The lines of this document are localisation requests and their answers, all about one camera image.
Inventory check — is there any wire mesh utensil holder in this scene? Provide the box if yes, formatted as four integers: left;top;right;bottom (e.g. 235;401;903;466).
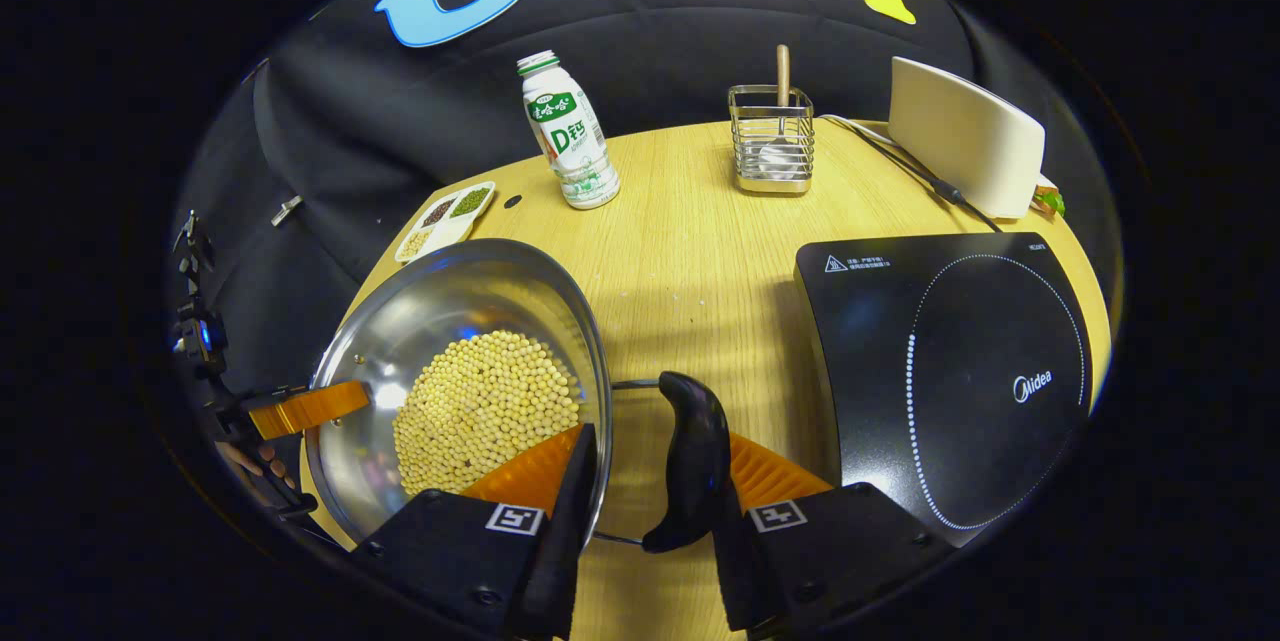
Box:
728;85;816;196

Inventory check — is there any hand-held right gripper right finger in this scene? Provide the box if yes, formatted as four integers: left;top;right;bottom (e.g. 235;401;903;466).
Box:
712;433;956;637

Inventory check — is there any black induction cooktop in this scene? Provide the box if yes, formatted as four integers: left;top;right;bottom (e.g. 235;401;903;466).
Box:
795;231;1093;548

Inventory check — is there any white toaster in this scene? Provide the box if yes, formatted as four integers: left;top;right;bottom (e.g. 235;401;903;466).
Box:
888;56;1047;220

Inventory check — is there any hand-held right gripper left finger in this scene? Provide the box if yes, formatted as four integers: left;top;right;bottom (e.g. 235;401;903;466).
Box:
350;423;599;641

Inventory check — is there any black power cable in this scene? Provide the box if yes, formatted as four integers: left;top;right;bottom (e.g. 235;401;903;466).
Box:
850;126;1003;233

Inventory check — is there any white divided bean dish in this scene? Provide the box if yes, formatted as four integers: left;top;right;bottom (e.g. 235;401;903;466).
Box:
394;181;497;265

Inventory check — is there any white drink bottle green label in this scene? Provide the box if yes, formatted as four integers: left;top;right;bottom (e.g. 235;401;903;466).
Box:
517;49;621;211

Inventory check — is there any white power cable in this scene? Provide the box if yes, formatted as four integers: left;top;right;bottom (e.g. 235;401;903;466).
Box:
818;113;903;150

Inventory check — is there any steel pot with soybeans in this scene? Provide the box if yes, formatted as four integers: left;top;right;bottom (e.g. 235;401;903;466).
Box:
305;239;733;554

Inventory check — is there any wooden-handled spoon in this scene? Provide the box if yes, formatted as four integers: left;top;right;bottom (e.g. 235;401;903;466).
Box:
758;44;803;172

